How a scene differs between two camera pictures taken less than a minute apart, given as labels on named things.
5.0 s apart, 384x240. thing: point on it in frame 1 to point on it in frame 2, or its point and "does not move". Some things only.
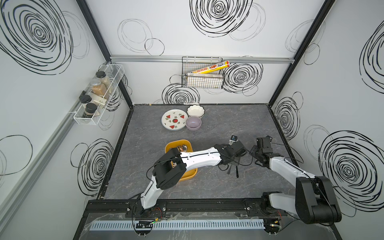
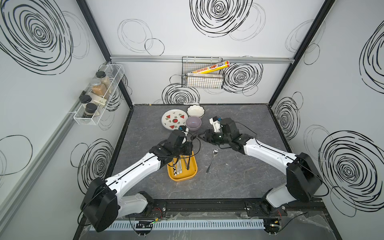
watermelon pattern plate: [174, 119] does not move
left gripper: [240, 155] to [189, 145]
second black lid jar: [85, 99] does not move
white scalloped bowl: [195, 110] does not move
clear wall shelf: [93, 100] does not move
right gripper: [252, 151] to [208, 136]
